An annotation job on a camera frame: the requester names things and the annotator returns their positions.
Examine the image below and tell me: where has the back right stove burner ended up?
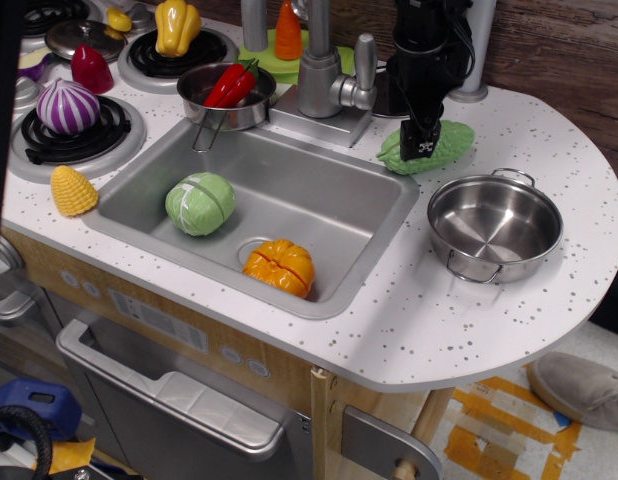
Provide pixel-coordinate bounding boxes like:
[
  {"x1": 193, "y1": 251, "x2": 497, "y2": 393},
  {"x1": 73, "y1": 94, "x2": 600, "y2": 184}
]
[{"x1": 117, "y1": 28, "x2": 238, "y2": 94}]

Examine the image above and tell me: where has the green toy cabbage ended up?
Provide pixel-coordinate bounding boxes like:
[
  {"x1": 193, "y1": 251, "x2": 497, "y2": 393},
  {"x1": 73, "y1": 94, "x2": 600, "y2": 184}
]
[{"x1": 164, "y1": 172, "x2": 236, "y2": 236}]

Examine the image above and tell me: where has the grey support pole left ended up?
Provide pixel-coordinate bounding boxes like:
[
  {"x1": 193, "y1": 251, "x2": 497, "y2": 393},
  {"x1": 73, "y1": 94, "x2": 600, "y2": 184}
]
[{"x1": 240, "y1": 0, "x2": 268, "y2": 52}]

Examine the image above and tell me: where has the dark red toy pepper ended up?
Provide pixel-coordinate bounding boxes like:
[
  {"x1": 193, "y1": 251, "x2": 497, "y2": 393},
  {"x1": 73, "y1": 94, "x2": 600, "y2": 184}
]
[{"x1": 71, "y1": 44, "x2": 114, "y2": 95}]

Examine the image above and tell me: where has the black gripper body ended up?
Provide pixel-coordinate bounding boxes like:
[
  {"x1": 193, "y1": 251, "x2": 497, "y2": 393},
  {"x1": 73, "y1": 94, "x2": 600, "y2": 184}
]
[{"x1": 388, "y1": 44, "x2": 472, "y2": 128}]

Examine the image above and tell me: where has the orange toy pumpkin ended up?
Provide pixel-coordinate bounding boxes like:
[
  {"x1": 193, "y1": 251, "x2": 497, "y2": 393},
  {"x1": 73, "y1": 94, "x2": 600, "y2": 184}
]
[{"x1": 242, "y1": 239, "x2": 315, "y2": 298}]

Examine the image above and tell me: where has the purple striped toy onion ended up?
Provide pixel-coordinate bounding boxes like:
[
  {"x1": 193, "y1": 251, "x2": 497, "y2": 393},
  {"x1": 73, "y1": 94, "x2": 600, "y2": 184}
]
[{"x1": 36, "y1": 78, "x2": 100, "y2": 135}]

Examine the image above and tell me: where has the black braided cable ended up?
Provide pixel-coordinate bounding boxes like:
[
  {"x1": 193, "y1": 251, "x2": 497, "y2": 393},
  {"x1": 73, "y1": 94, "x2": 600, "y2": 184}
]
[{"x1": 0, "y1": 405, "x2": 55, "y2": 480}]

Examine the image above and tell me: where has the grey support pole right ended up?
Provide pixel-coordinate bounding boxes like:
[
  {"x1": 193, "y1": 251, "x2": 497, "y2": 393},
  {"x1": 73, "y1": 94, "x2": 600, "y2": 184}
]
[{"x1": 449, "y1": 0, "x2": 497, "y2": 103}]

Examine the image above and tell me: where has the small steel saucepan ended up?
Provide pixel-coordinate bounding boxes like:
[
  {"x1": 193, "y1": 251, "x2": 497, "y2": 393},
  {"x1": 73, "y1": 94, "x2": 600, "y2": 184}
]
[{"x1": 177, "y1": 59, "x2": 277, "y2": 153}]

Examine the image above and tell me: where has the green bumpy toy squash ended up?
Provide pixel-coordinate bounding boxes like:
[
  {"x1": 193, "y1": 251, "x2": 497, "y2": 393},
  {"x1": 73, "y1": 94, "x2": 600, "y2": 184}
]
[{"x1": 376, "y1": 120, "x2": 475, "y2": 175}]

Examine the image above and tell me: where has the grey shoe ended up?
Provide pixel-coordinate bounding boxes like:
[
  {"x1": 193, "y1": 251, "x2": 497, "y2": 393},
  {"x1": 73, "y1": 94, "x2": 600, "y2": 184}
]
[{"x1": 527, "y1": 352, "x2": 618, "y2": 432}]

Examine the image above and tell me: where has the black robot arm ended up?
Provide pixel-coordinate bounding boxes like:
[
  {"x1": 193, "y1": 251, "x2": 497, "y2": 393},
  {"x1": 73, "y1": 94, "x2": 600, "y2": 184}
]
[{"x1": 387, "y1": 1, "x2": 475, "y2": 161}]

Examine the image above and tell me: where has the red toy chili pepper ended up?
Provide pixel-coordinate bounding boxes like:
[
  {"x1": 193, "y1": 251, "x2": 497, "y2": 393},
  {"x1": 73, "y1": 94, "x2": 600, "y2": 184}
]
[{"x1": 203, "y1": 59, "x2": 259, "y2": 108}]

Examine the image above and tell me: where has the green plastic plate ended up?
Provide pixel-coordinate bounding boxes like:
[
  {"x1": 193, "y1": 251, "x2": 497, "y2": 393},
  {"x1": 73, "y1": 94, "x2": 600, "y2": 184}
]
[{"x1": 236, "y1": 28, "x2": 358, "y2": 86}]

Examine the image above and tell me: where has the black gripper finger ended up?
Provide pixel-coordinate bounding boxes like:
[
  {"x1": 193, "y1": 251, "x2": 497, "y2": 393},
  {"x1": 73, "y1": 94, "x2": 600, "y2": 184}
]
[{"x1": 399, "y1": 119, "x2": 441, "y2": 161}]

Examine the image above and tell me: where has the yellow toy corn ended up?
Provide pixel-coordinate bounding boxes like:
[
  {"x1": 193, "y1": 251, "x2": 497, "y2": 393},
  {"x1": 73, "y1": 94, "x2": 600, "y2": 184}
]
[{"x1": 50, "y1": 165, "x2": 99, "y2": 217}]

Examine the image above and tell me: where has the large steel pot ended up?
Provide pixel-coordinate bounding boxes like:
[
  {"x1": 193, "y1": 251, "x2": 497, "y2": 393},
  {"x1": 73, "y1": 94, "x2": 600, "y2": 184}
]
[{"x1": 427, "y1": 168, "x2": 563, "y2": 284}]

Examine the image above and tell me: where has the stove burner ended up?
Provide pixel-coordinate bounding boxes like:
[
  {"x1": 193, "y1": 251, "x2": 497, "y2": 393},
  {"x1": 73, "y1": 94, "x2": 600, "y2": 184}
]
[
  {"x1": 117, "y1": 28, "x2": 238, "y2": 94},
  {"x1": 8, "y1": 96, "x2": 146, "y2": 184},
  {"x1": 20, "y1": 0, "x2": 103, "y2": 53}
]

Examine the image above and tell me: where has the yellow toy bell pepper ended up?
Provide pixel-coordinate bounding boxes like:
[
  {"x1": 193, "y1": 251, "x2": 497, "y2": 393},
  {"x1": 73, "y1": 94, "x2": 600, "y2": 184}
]
[{"x1": 155, "y1": 0, "x2": 202, "y2": 58}]

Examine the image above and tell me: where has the purple toy eggplant slice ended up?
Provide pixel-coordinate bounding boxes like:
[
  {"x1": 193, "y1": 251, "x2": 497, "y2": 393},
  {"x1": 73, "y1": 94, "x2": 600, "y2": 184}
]
[{"x1": 18, "y1": 49, "x2": 53, "y2": 81}]

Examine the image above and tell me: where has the grey stove knob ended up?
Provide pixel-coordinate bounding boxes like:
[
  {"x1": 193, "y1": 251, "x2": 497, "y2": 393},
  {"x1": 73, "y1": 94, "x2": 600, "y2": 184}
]
[{"x1": 13, "y1": 77, "x2": 44, "y2": 113}]

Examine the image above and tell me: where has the steel pot lid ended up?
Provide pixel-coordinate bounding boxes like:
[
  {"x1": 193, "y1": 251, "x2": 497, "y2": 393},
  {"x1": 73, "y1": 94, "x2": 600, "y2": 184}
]
[{"x1": 45, "y1": 19, "x2": 127, "y2": 62}]

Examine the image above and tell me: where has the back left stove burner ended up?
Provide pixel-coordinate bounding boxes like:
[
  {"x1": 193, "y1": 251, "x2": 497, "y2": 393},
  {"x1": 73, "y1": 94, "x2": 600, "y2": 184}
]
[{"x1": 20, "y1": 0, "x2": 103, "y2": 53}]

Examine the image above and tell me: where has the grey toy oven door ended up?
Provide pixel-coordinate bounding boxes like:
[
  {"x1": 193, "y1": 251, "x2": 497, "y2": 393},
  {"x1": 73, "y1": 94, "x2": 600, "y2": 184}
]
[{"x1": 56, "y1": 319, "x2": 313, "y2": 479}]

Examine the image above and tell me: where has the grey support pole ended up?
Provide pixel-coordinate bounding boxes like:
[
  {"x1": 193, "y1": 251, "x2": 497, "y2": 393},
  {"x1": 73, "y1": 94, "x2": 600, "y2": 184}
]
[
  {"x1": 449, "y1": 0, "x2": 497, "y2": 103},
  {"x1": 240, "y1": 0, "x2": 268, "y2": 52}
]

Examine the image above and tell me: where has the small yellow toy vegetable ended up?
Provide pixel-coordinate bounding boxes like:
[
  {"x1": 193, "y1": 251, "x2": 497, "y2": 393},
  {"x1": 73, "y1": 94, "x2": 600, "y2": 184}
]
[{"x1": 106, "y1": 7, "x2": 133, "y2": 33}]

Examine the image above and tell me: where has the blue plastic object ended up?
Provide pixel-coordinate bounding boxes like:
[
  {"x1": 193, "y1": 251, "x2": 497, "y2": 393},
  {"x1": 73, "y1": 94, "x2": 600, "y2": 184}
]
[{"x1": 0, "y1": 378, "x2": 82, "y2": 441}]

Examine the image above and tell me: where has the front left stove burner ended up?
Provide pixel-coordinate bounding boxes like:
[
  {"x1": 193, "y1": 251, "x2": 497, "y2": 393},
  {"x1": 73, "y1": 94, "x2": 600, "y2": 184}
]
[{"x1": 8, "y1": 96, "x2": 146, "y2": 184}]

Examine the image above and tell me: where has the orange toy carrot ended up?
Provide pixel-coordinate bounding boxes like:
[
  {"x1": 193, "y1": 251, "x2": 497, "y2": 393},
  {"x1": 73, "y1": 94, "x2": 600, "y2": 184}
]
[{"x1": 274, "y1": 0, "x2": 303, "y2": 61}]

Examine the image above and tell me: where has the silver toy faucet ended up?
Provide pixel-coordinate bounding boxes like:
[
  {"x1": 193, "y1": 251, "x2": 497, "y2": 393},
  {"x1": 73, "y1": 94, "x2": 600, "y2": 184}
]
[{"x1": 269, "y1": 0, "x2": 378, "y2": 147}]

